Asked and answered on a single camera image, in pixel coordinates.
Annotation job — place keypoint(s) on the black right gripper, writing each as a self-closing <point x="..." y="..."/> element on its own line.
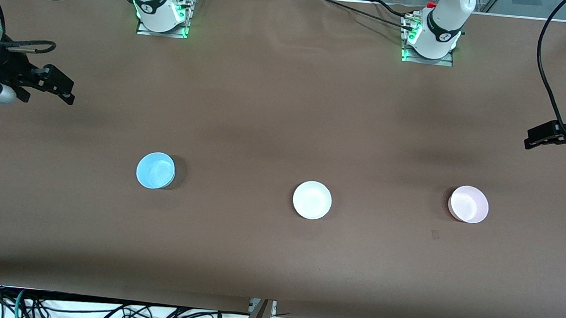
<point x="1" y="67"/>

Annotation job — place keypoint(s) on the pink bowl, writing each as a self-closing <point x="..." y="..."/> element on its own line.
<point x="468" y="204"/>

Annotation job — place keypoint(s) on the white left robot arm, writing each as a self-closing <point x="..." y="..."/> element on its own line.
<point x="440" y="25"/>

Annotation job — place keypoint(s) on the light blue bowl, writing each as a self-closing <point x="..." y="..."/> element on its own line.
<point x="155" y="170"/>

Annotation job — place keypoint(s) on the white bowl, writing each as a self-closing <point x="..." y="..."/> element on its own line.
<point x="312" y="199"/>

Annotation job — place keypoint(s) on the brown table cover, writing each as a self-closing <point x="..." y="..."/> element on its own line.
<point x="267" y="102"/>

